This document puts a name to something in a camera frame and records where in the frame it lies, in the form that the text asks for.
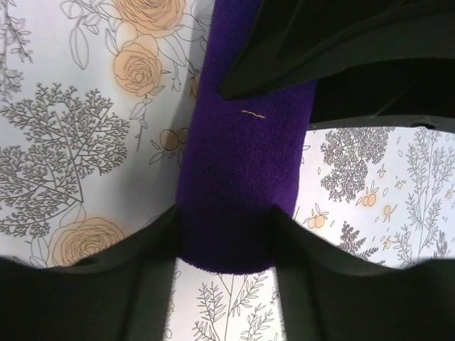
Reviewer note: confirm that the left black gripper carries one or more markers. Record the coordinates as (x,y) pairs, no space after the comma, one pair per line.
(299,41)

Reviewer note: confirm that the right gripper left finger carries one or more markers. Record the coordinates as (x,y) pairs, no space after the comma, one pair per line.
(121,293)

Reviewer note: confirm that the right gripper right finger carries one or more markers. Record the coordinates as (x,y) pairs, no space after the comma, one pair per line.
(328,294)

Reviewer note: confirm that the purple towel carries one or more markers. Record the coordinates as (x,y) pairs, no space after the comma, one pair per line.
(242,157)

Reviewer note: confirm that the floral table mat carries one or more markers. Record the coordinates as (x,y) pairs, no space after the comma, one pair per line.
(97,99)

